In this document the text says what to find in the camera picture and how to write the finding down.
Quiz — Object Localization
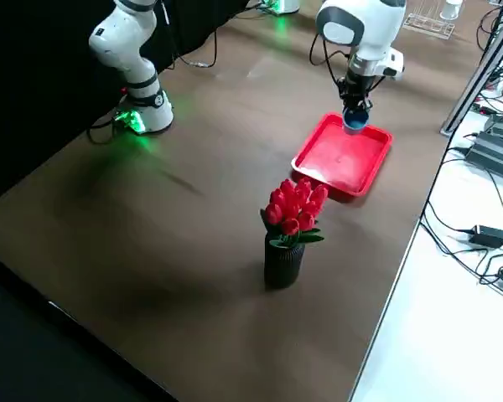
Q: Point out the black base cable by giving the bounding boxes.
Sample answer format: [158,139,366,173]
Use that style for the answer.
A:
[86,106,129,146]

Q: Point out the blue cup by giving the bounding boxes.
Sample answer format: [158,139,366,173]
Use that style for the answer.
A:
[341,109,370,137]

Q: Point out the black cable with metal connector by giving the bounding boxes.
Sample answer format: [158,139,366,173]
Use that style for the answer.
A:
[176,24,219,69]

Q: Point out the black ribbed vase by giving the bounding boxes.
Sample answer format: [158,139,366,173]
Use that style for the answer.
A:
[263,234,306,290]

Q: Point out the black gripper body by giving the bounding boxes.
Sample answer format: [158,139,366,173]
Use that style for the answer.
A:
[337,74,378,104]

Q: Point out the long black box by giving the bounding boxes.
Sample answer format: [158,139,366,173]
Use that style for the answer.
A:
[464,115,503,173]

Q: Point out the black power brick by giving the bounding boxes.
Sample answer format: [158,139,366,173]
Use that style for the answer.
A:
[472,224,503,249]

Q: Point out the red tulip bouquet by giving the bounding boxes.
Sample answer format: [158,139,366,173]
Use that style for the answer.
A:
[259,178,329,248]

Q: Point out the white wire cup rack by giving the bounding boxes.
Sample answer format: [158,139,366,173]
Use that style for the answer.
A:
[402,0,456,41]

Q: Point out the white cup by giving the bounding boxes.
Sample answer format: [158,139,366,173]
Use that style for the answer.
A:
[439,0,464,20]

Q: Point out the aluminium camera post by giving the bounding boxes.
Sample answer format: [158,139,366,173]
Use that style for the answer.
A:
[439,24,503,136]

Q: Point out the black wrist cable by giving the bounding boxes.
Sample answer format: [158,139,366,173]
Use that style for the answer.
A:
[309,31,349,101]

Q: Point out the red plastic tray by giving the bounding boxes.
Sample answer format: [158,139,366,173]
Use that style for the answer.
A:
[291,111,394,201]

